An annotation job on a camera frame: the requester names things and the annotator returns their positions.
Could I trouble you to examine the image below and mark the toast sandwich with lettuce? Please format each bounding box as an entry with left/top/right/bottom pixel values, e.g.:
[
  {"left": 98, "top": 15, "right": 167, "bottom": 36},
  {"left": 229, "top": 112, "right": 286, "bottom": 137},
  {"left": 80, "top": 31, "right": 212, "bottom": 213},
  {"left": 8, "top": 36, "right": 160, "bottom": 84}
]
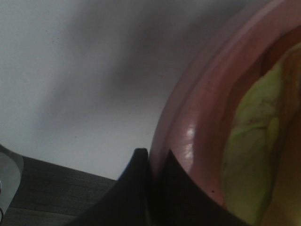
[{"left": 221, "top": 44, "right": 301, "bottom": 226}]

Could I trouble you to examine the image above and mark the pink round plate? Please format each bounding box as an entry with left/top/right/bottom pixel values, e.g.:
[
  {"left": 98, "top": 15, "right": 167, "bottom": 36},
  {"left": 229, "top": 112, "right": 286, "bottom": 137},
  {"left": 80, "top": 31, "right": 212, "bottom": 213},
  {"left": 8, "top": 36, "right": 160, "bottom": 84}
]
[{"left": 150, "top": 0, "right": 301, "bottom": 205}]

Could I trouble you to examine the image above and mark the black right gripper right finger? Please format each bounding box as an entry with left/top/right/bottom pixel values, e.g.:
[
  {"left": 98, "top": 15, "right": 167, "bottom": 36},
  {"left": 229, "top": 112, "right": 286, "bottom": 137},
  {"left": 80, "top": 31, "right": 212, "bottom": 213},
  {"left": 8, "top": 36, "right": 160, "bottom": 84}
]
[{"left": 150, "top": 152, "right": 246, "bottom": 226}]

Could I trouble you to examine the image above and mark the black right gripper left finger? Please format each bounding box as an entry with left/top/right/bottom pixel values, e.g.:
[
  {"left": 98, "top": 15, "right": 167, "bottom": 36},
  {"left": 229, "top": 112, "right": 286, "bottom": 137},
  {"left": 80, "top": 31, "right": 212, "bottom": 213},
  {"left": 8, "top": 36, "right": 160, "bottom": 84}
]
[{"left": 75, "top": 148, "right": 148, "bottom": 226}]

